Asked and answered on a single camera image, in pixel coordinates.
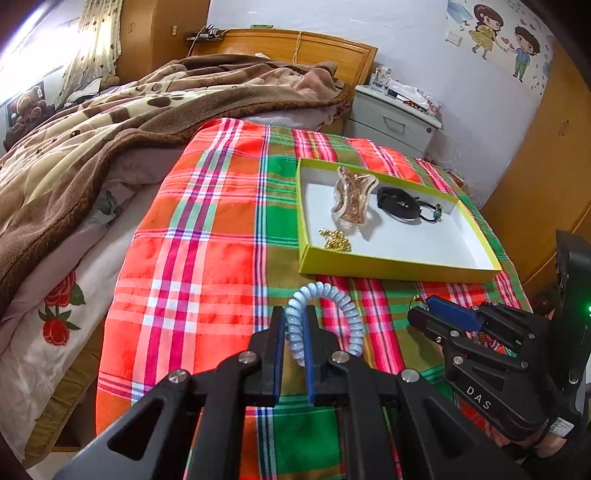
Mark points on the tall wooden wardrobe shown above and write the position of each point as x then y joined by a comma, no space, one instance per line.
152,32

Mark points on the brown teddy bear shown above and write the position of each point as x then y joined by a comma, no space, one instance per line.
27,106

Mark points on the rose gold hair claw clip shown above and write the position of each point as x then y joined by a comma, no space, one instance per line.
351,203

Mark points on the dotted curtain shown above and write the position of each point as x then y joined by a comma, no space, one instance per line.
97,41

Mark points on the cluster of toiletries and packets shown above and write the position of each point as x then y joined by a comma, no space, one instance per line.
418,99

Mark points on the wooden closet door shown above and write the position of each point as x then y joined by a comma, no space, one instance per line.
545,161

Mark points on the cartoon wall stickers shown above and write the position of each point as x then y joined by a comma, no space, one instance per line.
485,27

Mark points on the brown patterned blanket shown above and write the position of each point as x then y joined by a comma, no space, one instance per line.
92,152

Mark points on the black hair band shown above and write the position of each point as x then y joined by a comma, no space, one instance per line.
392,207

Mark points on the clear drinking glass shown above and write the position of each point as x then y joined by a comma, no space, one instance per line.
382,78

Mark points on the floral bed sheet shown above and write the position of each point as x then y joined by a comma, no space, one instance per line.
69,332

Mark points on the wooden headboard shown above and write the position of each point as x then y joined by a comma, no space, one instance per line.
323,50

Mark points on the plaid cloth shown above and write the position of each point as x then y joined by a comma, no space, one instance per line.
207,277

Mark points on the yellow-green cardboard box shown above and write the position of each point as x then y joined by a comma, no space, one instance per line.
415,249

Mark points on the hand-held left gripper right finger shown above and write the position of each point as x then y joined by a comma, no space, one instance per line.
310,364

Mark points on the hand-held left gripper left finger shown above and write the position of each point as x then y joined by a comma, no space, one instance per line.
278,360

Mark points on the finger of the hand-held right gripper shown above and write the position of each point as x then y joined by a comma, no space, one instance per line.
429,325
452,311

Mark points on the power strip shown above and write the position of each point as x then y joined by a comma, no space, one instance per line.
203,34

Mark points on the window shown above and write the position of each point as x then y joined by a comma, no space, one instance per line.
27,50

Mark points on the grey nightstand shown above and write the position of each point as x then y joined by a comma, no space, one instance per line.
392,120

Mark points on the wooden bed frame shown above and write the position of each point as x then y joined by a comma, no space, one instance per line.
78,392

